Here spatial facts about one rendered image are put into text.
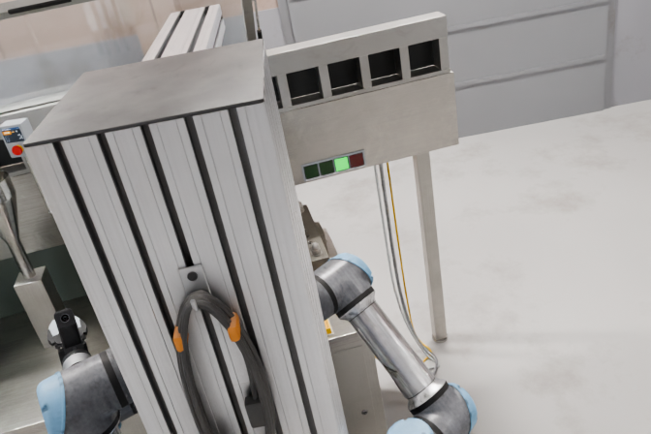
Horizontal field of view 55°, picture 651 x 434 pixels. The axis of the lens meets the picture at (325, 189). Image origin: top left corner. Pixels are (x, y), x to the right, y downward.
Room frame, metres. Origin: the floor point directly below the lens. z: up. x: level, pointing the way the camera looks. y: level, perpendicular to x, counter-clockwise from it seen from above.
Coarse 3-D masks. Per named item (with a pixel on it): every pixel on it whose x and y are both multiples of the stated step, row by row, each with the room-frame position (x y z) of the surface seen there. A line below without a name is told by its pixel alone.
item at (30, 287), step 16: (0, 208) 1.74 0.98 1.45; (16, 208) 1.80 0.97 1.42; (0, 224) 1.75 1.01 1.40; (16, 224) 1.79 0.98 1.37; (16, 240) 1.79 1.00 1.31; (16, 256) 1.78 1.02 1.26; (32, 272) 1.79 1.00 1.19; (48, 272) 1.84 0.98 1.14; (16, 288) 1.75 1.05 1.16; (32, 288) 1.75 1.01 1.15; (48, 288) 1.79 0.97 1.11; (32, 304) 1.75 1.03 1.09; (48, 304) 1.76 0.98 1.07; (32, 320) 1.75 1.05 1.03; (48, 320) 1.75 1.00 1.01
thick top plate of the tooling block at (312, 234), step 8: (304, 208) 2.15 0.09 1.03; (304, 216) 2.09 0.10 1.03; (304, 224) 2.03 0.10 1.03; (312, 224) 2.02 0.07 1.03; (312, 232) 1.96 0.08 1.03; (312, 240) 1.91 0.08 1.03; (320, 240) 1.90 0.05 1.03; (312, 256) 1.81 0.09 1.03; (320, 256) 1.80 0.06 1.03; (312, 264) 1.78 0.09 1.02; (320, 264) 1.78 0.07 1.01
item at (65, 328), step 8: (56, 312) 1.31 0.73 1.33; (64, 312) 1.32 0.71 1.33; (72, 312) 1.32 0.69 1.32; (56, 320) 1.30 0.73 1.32; (64, 320) 1.30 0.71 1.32; (72, 320) 1.31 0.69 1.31; (64, 328) 1.29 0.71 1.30; (72, 328) 1.30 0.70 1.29; (64, 336) 1.28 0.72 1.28; (72, 336) 1.29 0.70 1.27; (80, 336) 1.29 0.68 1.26; (64, 344) 1.27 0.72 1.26; (72, 344) 1.28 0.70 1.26; (80, 344) 1.28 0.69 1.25
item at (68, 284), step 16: (32, 256) 2.01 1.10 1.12; (48, 256) 2.02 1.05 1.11; (64, 256) 2.02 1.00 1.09; (0, 272) 1.99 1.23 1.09; (16, 272) 2.00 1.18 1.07; (64, 272) 2.02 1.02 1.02; (0, 288) 1.99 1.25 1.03; (64, 288) 2.02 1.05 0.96; (80, 288) 2.03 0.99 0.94; (0, 304) 1.99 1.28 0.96; (16, 304) 1.99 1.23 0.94
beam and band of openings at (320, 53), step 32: (352, 32) 2.24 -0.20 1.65; (384, 32) 2.20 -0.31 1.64; (416, 32) 2.22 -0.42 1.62; (288, 64) 2.15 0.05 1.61; (320, 64) 2.17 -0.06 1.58; (352, 64) 2.26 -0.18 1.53; (384, 64) 2.28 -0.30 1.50; (416, 64) 2.29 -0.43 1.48; (448, 64) 2.23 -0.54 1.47; (288, 96) 2.15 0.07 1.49; (320, 96) 2.20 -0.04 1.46; (32, 128) 2.04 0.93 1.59; (0, 160) 2.09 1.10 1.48
